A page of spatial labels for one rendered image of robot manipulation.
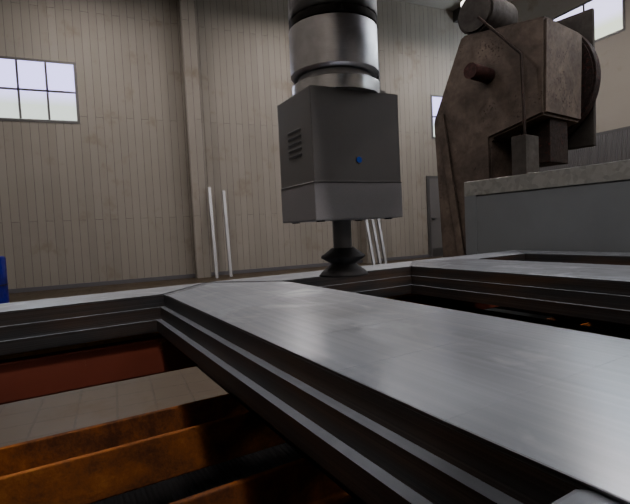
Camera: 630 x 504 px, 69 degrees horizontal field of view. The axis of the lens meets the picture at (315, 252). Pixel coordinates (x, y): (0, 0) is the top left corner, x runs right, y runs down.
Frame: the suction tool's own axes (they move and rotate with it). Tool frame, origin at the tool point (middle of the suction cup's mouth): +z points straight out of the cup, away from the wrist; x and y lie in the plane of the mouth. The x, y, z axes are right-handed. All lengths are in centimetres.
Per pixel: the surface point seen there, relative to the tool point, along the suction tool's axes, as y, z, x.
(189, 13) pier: -220, -454, -924
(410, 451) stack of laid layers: 8.7, 5.4, 19.1
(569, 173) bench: -80, -14, -31
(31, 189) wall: 83, -101, -971
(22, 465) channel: 27.2, 19.9, -23.7
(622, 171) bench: -80, -13, -20
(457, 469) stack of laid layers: 8.2, 5.4, 21.2
